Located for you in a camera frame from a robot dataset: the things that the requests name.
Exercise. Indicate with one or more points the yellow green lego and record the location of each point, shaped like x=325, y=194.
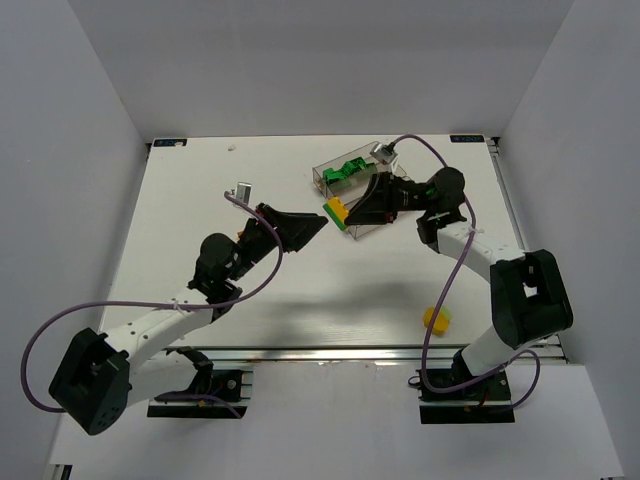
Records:
x=337, y=211

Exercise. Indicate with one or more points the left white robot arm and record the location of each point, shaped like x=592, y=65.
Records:
x=101, y=374

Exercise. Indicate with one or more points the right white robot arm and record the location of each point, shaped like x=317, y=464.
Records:
x=528, y=298

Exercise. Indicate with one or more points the green 2x4 lego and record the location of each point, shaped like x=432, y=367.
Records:
x=331, y=176

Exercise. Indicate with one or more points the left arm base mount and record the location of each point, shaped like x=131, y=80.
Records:
x=213, y=391

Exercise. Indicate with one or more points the green lego upside-down rectangular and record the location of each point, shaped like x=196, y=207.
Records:
x=353, y=166

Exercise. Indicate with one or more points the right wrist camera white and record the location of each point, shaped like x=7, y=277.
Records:
x=384, y=153

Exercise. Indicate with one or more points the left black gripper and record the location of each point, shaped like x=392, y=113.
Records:
x=270, y=226

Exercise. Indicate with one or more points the clear three-compartment container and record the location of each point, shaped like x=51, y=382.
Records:
x=359, y=181

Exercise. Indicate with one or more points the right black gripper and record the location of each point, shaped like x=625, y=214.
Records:
x=390, y=197

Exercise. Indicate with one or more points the yellow round lego piece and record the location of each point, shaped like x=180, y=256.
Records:
x=439, y=325

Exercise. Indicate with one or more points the light green curved lego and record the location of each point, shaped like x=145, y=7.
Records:
x=445, y=313

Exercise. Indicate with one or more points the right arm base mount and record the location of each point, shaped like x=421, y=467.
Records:
x=487, y=402

